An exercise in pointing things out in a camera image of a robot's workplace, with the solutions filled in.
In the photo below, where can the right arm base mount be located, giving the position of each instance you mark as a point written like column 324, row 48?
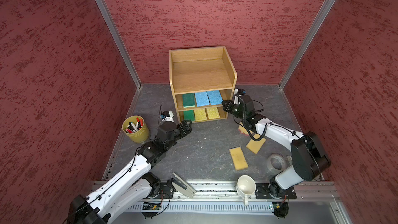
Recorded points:
column 267, row 191

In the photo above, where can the dark green sponge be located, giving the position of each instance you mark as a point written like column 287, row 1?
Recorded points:
column 188, row 100

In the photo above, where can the yellow smiley face sponge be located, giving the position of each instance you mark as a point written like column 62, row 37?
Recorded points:
column 242, row 130

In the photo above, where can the grey stapler on rail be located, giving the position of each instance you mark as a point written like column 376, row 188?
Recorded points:
column 182, row 186

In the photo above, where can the white mug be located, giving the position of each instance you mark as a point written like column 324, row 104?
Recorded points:
column 245, row 188

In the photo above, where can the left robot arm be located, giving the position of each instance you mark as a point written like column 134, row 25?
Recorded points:
column 132, row 184

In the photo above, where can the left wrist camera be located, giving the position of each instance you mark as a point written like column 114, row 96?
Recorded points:
column 167, row 116

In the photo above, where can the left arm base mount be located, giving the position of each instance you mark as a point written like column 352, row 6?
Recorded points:
column 161, row 188

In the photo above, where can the clear tape roll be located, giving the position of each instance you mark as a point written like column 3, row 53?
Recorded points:
column 276, row 163

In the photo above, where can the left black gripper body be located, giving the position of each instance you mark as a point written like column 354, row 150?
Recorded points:
column 179, row 132

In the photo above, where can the wooden three-tier shelf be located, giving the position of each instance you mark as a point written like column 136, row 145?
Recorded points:
column 199, row 70

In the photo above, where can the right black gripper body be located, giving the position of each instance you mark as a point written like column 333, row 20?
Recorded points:
column 235, row 109

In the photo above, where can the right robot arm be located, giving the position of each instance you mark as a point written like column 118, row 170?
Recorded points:
column 309, row 158

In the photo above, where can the bright green sponge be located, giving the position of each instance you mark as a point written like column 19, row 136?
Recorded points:
column 189, row 115

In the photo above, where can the markers in cup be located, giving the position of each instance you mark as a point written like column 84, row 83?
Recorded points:
column 133, row 124

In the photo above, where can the yellow pen cup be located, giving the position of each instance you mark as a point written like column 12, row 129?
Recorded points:
column 140, row 136

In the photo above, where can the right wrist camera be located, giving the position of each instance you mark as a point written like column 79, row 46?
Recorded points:
column 240, row 91

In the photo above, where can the light blue sponge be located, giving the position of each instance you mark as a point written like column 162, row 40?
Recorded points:
column 214, row 97
column 201, row 99

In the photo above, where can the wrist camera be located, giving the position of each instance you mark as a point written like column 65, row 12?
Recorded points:
column 240, row 91
column 167, row 116

